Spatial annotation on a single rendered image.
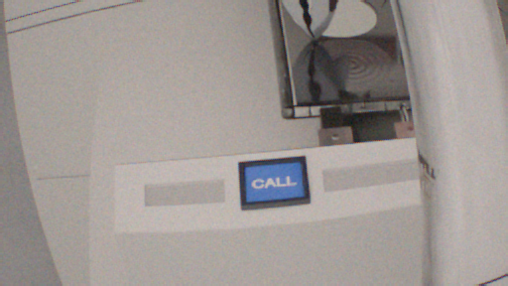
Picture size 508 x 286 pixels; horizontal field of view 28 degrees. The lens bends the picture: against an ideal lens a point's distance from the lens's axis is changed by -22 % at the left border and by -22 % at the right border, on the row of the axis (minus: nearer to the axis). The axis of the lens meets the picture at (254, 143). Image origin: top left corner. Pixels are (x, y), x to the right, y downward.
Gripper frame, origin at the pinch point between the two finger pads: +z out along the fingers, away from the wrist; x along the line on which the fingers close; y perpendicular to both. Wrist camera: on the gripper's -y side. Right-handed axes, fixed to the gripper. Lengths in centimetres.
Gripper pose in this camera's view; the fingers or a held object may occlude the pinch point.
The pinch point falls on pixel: (311, 30)
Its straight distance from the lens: 131.6
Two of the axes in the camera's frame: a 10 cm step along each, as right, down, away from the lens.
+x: -8.9, -2.3, 4.1
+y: 4.6, -5.8, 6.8
